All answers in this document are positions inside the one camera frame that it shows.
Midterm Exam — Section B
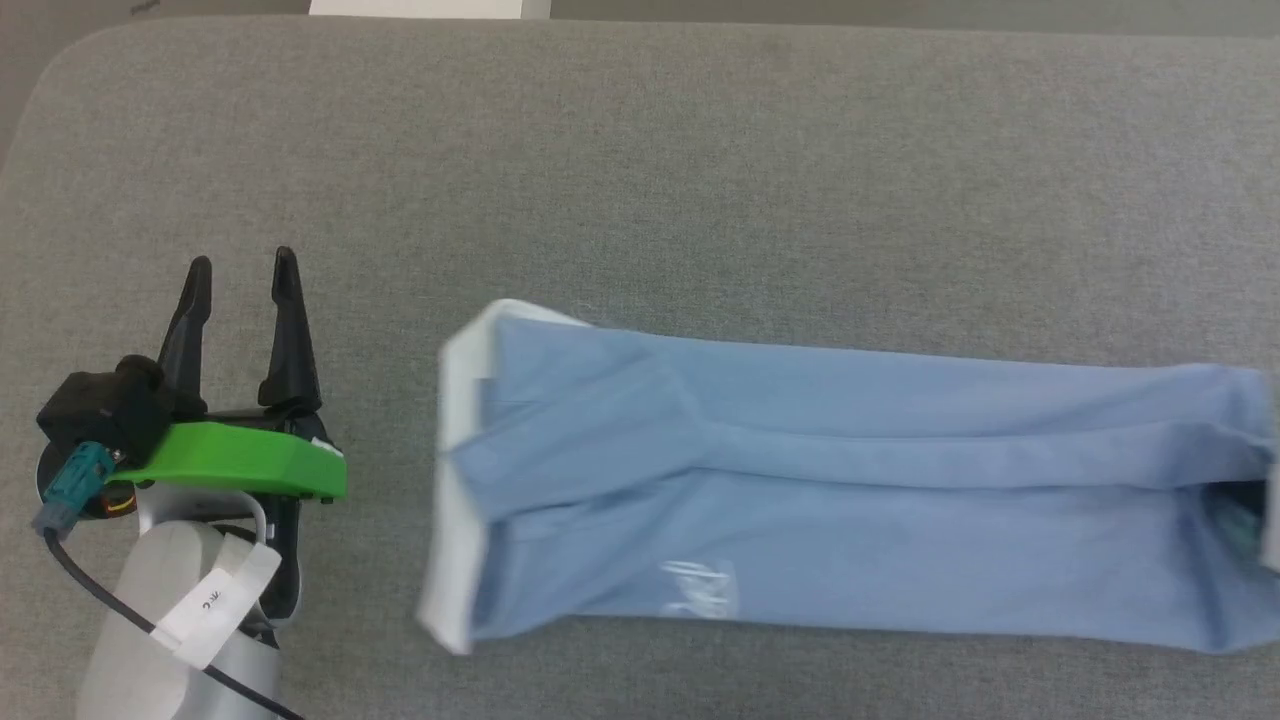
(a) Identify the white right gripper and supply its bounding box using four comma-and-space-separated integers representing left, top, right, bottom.
1261, 468, 1280, 575

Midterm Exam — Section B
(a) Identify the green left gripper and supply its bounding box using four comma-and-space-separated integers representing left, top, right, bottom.
104, 246, 349, 624

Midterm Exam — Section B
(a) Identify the light blue polo shirt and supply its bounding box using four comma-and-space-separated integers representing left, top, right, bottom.
414, 298, 1280, 657

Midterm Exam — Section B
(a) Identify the white rectangular box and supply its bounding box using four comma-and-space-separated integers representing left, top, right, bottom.
307, 0, 553, 20

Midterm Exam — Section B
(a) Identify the white paper cable label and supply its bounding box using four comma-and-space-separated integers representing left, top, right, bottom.
149, 532, 284, 670

